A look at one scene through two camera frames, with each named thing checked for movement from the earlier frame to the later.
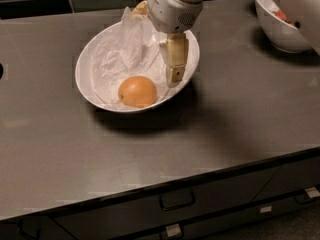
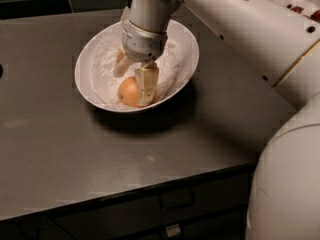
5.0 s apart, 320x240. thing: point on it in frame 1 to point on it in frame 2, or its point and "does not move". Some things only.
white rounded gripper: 171,12 to 142,45
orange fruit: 137,91 does not move
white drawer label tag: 173,230 does not move
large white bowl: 121,67 does not move
